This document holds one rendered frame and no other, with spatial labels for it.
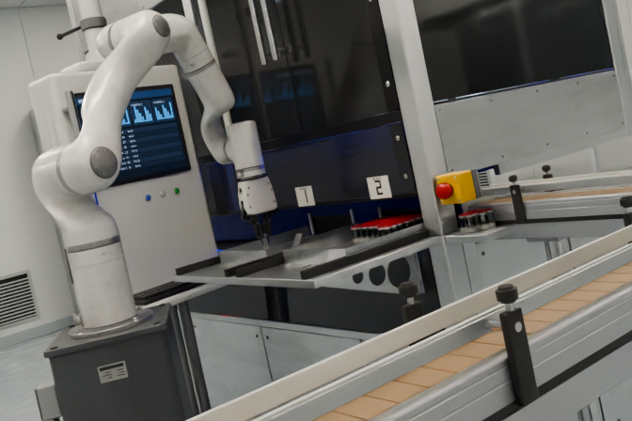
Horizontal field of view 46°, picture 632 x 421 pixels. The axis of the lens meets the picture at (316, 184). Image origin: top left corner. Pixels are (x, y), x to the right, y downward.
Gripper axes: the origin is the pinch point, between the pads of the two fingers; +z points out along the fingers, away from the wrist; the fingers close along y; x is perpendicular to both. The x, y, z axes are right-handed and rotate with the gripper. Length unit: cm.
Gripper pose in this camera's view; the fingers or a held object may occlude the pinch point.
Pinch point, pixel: (262, 230)
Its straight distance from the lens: 213.1
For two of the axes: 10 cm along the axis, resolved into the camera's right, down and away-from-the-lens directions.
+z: 2.0, 9.8, 0.5
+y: 7.8, -1.9, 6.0
